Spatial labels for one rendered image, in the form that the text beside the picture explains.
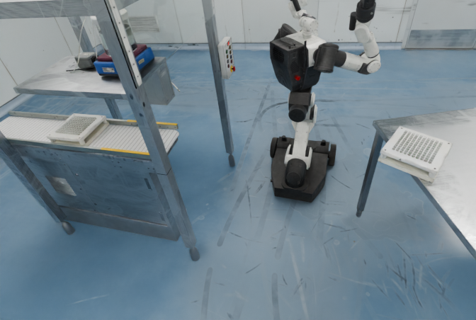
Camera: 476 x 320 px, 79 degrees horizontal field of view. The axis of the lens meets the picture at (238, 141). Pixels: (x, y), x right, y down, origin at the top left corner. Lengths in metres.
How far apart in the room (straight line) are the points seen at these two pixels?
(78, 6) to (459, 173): 1.72
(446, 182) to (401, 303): 0.88
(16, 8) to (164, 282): 1.73
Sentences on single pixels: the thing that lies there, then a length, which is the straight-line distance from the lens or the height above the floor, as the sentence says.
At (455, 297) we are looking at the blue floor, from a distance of 2.33.
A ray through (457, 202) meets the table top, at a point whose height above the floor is 0.87.
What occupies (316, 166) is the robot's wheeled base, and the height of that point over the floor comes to 0.17.
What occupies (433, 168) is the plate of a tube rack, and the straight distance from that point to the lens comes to 1.54.
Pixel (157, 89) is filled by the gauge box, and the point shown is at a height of 1.22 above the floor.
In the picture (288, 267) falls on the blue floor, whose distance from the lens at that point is 2.15.
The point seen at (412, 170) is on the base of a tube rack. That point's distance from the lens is 1.56.
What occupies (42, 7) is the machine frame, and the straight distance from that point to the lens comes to 1.35.
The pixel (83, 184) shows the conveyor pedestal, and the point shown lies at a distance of 2.28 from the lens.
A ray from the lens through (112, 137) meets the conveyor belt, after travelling 1.89.
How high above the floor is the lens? 1.91
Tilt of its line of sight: 39 degrees down
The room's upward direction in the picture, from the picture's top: 7 degrees counter-clockwise
